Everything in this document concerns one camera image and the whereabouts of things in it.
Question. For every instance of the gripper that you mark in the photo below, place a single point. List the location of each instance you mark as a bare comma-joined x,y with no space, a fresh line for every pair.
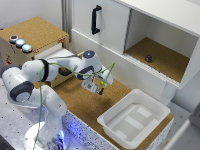
89,84

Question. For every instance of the yellow block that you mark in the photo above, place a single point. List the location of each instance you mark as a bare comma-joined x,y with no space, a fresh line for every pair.
101,83

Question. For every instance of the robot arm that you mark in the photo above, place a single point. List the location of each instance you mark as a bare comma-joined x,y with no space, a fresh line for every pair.
31,71

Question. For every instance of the white plastic box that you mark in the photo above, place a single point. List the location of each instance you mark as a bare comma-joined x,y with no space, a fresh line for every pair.
133,120

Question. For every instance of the purple block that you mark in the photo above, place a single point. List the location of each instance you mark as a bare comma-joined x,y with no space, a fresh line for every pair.
148,58

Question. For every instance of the wooden drawer box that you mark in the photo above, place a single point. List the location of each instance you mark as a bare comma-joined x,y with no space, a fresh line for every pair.
36,31

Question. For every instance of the wooden drawer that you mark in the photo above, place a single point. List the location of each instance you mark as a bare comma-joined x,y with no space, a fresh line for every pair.
61,53

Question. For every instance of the white cabinet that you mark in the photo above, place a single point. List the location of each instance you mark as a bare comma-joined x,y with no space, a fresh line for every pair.
146,78

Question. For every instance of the white sliding door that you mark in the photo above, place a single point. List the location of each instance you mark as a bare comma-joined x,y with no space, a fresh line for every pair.
111,26

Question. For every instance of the green button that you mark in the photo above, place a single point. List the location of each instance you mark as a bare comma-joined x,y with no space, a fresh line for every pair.
26,48

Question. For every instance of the red button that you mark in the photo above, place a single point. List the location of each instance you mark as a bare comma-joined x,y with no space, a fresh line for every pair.
13,39

